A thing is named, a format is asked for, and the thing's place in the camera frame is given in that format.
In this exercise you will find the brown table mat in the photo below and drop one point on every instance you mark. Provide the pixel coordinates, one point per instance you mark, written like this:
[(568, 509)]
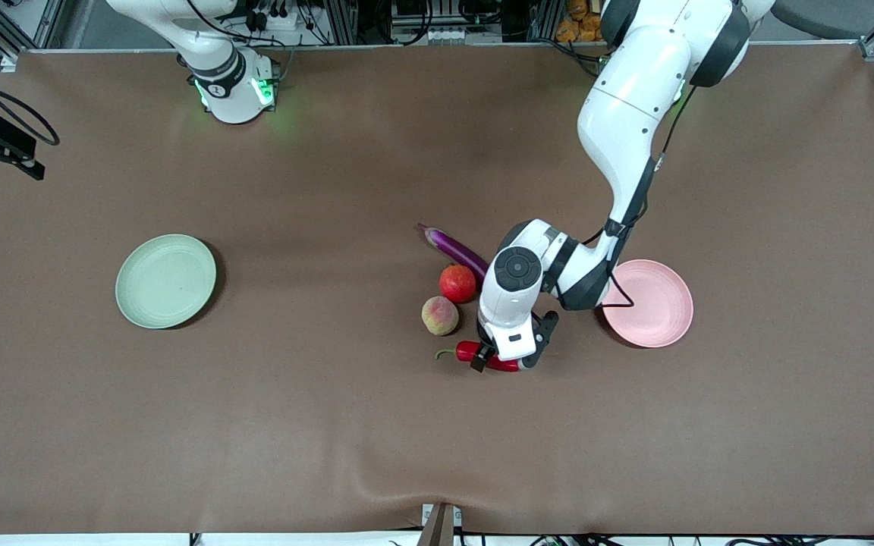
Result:
[(331, 417)]

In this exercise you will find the pink round plate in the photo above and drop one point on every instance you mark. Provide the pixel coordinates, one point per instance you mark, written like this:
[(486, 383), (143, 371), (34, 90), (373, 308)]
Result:
[(653, 307)]

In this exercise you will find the red chili pepper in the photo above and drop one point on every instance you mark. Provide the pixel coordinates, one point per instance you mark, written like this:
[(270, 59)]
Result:
[(504, 365)]

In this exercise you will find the white power strip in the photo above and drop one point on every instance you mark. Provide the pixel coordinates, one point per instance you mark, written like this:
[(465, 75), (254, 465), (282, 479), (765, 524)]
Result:
[(281, 19)]

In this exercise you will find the yellow pink peach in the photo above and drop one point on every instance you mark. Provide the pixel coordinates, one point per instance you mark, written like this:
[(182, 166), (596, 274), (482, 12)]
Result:
[(440, 315)]

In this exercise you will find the grey chair seat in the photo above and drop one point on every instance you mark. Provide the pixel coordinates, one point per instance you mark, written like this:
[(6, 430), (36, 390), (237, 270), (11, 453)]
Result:
[(831, 17)]

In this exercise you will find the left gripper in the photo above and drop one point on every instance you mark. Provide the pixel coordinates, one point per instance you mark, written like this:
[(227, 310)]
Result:
[(485, 354)]

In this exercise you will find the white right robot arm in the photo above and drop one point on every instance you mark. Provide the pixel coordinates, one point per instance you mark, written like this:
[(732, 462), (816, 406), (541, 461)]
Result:
[(232, 95)]

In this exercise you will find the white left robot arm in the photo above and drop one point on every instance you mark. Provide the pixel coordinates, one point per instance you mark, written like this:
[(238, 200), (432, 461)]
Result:
[(627, 114)]

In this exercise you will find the purple eggplant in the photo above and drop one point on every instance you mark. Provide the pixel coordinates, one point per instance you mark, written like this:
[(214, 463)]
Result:
[(456, 249)]

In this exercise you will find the red apple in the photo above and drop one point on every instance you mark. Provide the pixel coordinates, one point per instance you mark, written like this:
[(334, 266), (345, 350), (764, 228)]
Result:
[(457, 283)]

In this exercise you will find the green round plate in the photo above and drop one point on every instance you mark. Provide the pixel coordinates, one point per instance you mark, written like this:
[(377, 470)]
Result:
[(165, 281)]

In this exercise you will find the orange snack pile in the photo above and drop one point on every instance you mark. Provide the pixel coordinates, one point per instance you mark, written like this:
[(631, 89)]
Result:
[(577, 23)]

